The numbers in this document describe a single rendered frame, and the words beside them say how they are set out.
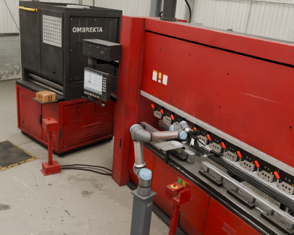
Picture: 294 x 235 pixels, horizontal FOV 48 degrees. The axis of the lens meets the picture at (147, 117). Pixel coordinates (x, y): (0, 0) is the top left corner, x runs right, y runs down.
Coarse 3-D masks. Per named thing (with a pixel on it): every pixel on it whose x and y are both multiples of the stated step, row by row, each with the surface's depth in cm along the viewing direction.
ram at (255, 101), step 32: (160, 64) 389; (192, 64) 342; (224, 64) 305; (256, 64) 275; (160, 96) 396; (192, 96) 348; (224, 96) 309; (256, 96) 279; (288, 96) 254; (224, 128) 314; (256, 128) 283; (288, 128) 257; (288, 160) 260
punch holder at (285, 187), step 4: (280, 172) 268; (284, 172) 265; (280, 176) 268; (284, 176) 265; (288, 176) 262; (292, 176) 259; (284, 180) 266; (288, 180) 262; (292, 180) 260; (276, 184) 272; (280, 184) 269; (284, 184) 266; (288, 184) 263; (280, 188) 269; (284, 188) 266; (288, 188) 263; (292, 188) 260; (288, 192) 263; (292, 192) 261
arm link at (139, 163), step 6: (132, 126) 311; (138, 126) 307; (132, 132) 306; (132, 138) 310; (138, 144) 311; (138, 150) 313; (138, 156) 316; (138, 162) 319; (144, 162) 323; (138, 168) 320
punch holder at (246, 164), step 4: (244, 152) 297; (248, 152) 293; (244, 156) 298; (248, 156) 294; (252, 156) 290; (256, 156) 288; (240, 160) 301; (244, 160) 298; (248, 160) 294; (252, 160) 290; (256, 160) 291; (240, 164) 302; (244, 164) 298; (248, 164) 294; (252, 164) 291; (248, 168) 295; (252, 168) 292; (256, 168) 295
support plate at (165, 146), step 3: (168, 141) 384; (171, 141) 385; (174, 141) 385; (156, 144) 374; (159, 144) 374; (162, 144) 375; (165, 144) 376; (168, 144) 377; (159, 147) 368; (162, 147) 367; (165, 147) 368; (168, 147) 368; (171, 147) 369; (174, 147) 370; (177, 147) 370; (180, 147) 372; (165, 150) 361
